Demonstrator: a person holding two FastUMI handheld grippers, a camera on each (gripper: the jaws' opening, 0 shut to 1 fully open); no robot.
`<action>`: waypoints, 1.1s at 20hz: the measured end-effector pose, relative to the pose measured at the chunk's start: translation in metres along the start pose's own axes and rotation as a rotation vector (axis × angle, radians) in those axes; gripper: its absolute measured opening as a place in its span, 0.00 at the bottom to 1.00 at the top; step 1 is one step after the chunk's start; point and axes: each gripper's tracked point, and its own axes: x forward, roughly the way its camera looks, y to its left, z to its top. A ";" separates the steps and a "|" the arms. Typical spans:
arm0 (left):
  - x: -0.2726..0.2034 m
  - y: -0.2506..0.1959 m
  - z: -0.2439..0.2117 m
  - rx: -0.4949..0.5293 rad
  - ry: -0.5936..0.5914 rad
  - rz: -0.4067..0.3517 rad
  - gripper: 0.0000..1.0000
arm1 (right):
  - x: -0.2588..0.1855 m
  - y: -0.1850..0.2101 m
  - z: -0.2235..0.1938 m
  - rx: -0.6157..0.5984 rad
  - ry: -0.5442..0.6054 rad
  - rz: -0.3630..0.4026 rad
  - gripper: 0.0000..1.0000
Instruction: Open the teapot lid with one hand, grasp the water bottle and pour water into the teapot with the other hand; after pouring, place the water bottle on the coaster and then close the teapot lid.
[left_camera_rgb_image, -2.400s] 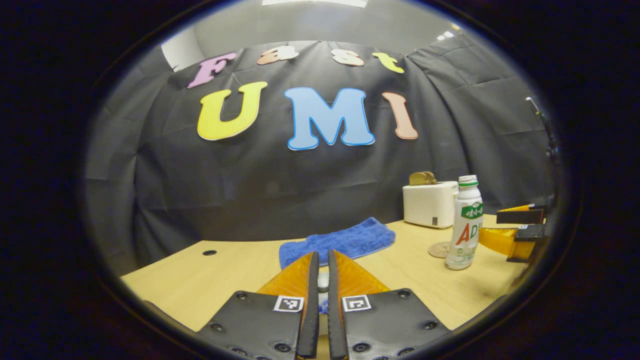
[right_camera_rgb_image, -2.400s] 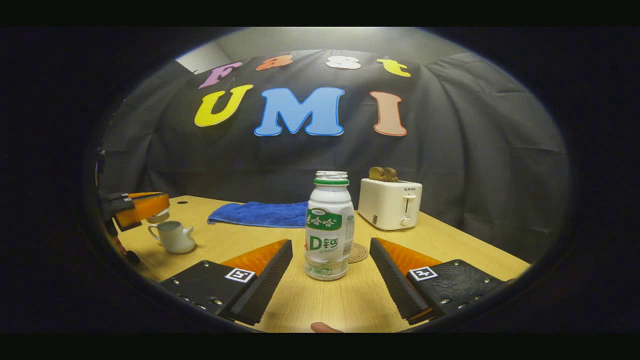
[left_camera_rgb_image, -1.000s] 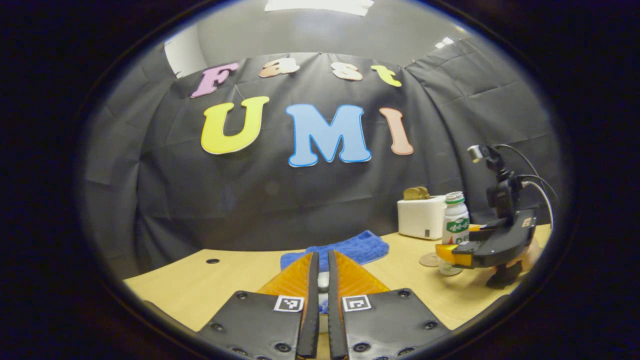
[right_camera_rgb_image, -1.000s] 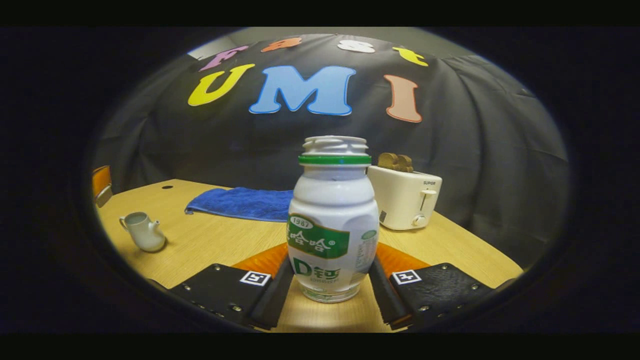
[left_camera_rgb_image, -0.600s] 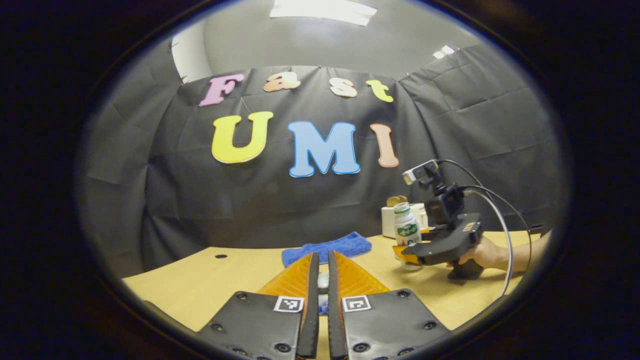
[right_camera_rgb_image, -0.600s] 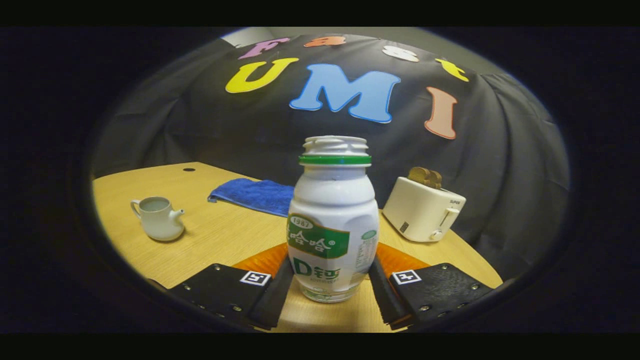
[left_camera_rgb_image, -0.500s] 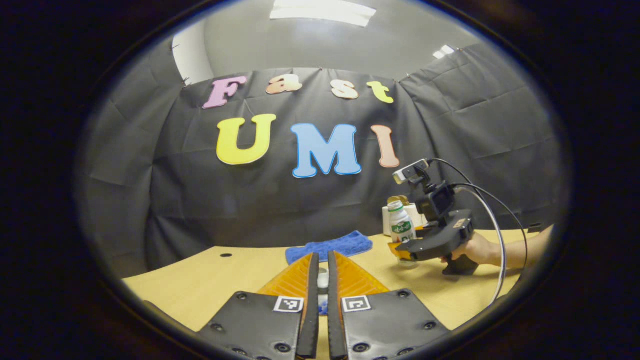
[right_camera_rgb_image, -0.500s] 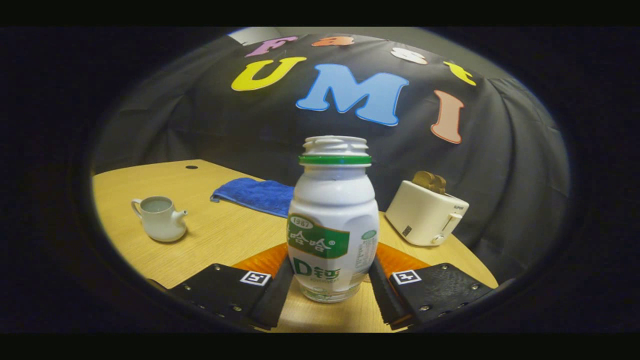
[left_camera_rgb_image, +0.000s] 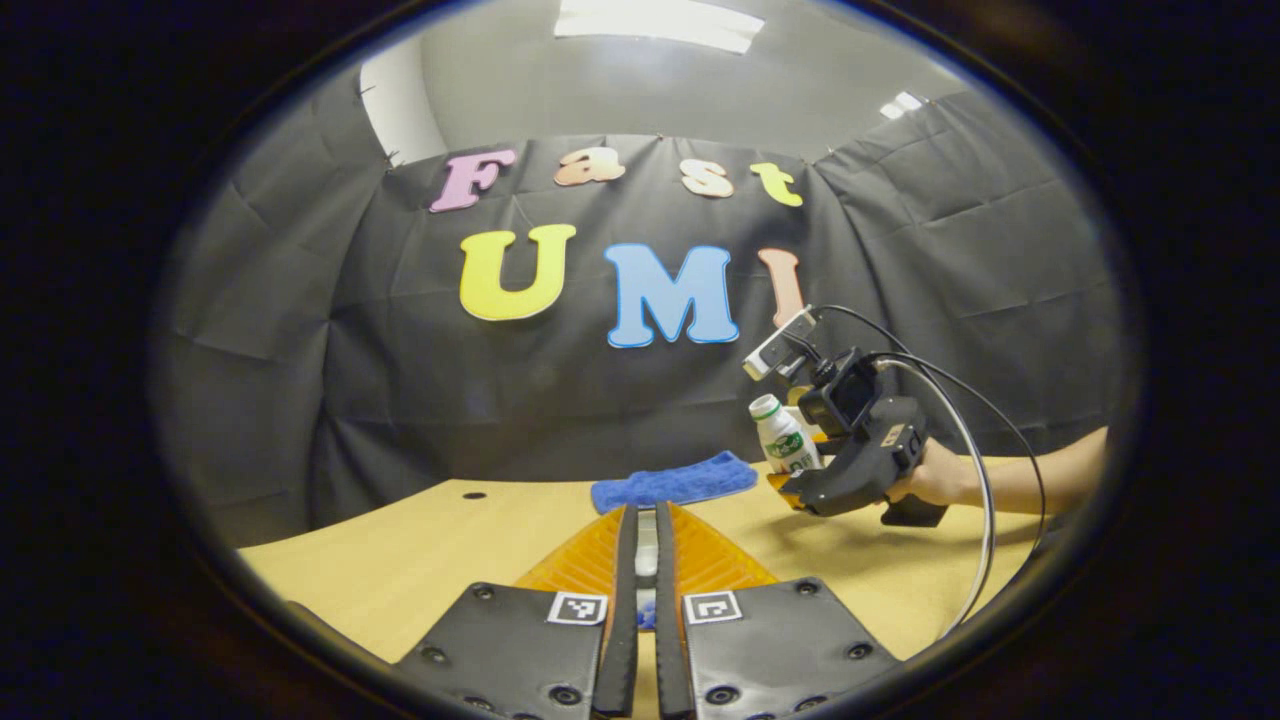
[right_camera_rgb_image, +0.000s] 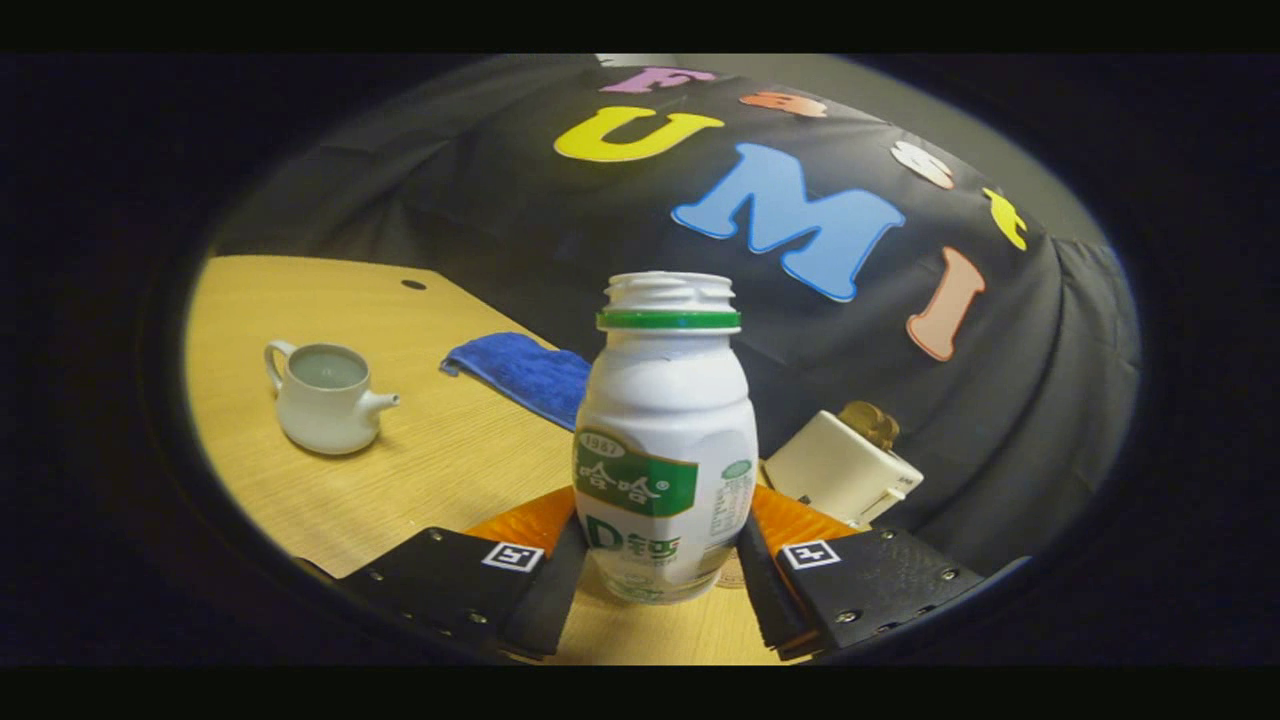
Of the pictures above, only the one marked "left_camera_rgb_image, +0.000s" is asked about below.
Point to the ceiling light panel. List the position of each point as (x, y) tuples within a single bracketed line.
[(660, 25), (902, 104)]

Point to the blue towel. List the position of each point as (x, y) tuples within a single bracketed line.
[(675, 483)]

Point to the white water bottle green label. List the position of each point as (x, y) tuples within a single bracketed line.
[(783, 440)]

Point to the white teacup lid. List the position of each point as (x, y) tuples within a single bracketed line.
[(647, 562)]

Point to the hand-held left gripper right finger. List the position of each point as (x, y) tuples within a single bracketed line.
[(668, 620)]

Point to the black backdrop cloth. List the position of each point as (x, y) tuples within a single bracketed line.
[(400, 400)]

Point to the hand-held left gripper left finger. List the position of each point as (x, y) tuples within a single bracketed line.
[(625, 620)]

